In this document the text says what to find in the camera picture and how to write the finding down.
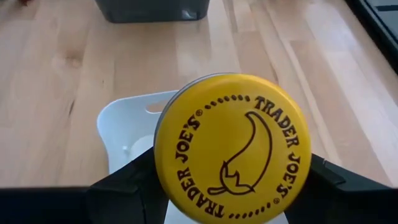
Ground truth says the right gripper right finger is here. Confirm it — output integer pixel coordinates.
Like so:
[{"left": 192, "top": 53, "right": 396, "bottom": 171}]
[{"left": 284, "top": 153, "right": 398, "bottom": 224}]

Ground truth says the black aluminium table frame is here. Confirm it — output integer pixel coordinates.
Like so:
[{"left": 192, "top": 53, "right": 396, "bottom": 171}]
[{"left": 345, "top": 0, "right": 398, "bottom": 75}]

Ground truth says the white plastic bin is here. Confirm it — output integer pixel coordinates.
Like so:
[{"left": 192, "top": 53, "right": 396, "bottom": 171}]
[{"left": 96, "top": 89, "right": 290, "bottom": 224}]

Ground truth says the yellow lid spice jar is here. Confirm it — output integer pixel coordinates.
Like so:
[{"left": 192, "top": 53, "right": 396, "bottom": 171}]
[{"left": 153, "top": 73, "right": 312, "bottom": 224}]

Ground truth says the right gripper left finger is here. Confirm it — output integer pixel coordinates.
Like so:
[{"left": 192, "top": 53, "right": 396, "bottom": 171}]
[{"left": 0, "top": 147, "right": 171, "bottom": 224}]

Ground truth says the dark grey plastic bin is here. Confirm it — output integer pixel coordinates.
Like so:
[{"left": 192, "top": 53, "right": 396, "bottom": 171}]
[{"left": 95, "top": 0, "right": 211, "bottom": 24}]

